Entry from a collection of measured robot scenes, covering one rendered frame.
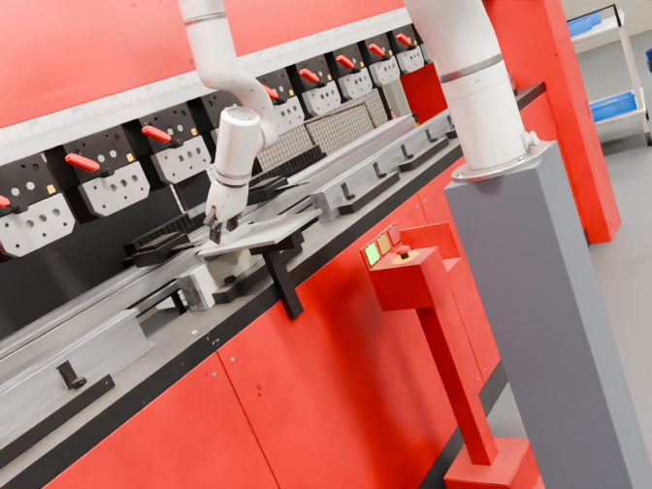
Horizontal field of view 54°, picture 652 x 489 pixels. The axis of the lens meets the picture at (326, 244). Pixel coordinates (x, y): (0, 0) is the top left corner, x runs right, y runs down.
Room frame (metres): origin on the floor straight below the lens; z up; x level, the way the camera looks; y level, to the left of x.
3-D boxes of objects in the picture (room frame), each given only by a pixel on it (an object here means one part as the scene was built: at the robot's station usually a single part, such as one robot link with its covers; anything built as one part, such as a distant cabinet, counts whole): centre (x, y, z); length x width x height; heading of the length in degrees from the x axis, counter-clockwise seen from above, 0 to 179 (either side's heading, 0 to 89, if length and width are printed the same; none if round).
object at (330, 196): (2.54, -0.58, 0.92); 1.68 x 0.06 x 0.10; 139
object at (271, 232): (1.49, 0.14, 1.00); 0.26 x 0.18 x 0.01; 49
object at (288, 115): (1.87, 0.00, 1.26); 0.15 x 0.09 x 0.17; 139
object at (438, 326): (1.62, -0.20, 0.39); 0.06 x 0.06 x 0.54; 49
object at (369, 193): (2.01, -0.19, 0.89); 0.30 x 0.05 x 0.03; 139
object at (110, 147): (1.42, 0.40, 1.26); 0.15 x 0.09 x 0.17; 139
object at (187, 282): (1.63, 0.21, 0.92); 0.39 x 0.06 x 0.10; 139
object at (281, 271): (1.47, 0.11, 0.88); 0.14 x 0.04 x 0.22; 49
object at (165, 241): (1.70, 0.37, 1.01); 0.26 x 0.12 x 0.05; 49
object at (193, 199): (1.59, 0.25, 1.13); 0.10 x 0.02 x 0.10; 139
